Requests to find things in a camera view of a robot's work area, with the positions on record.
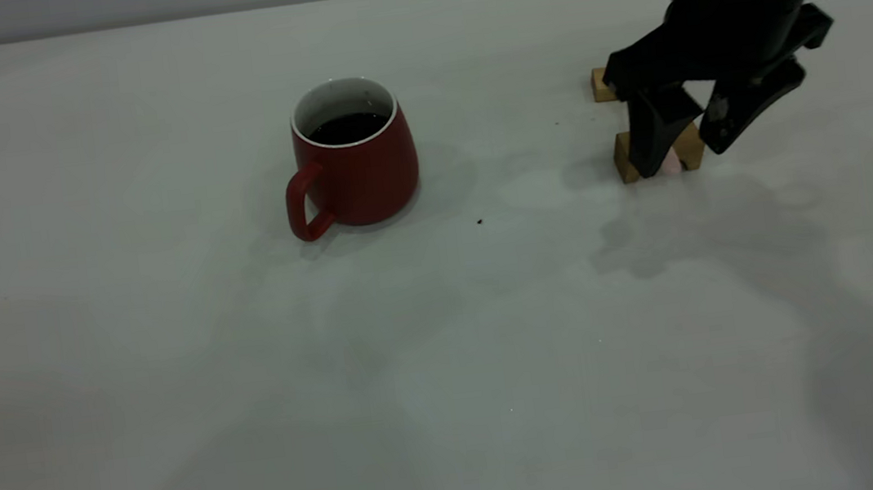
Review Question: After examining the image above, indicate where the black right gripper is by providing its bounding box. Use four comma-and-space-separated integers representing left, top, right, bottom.
593, 0, 859, 183

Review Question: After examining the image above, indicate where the red ceramic mug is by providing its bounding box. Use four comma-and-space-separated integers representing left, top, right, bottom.
272, 70, 427, 244

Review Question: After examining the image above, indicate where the arched wooden block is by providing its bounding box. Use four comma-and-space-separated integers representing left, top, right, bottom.
610, 119, 710, 186

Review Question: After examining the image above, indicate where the flat rectangular wooden block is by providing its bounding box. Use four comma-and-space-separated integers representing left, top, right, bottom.
590, 66, 620, 104

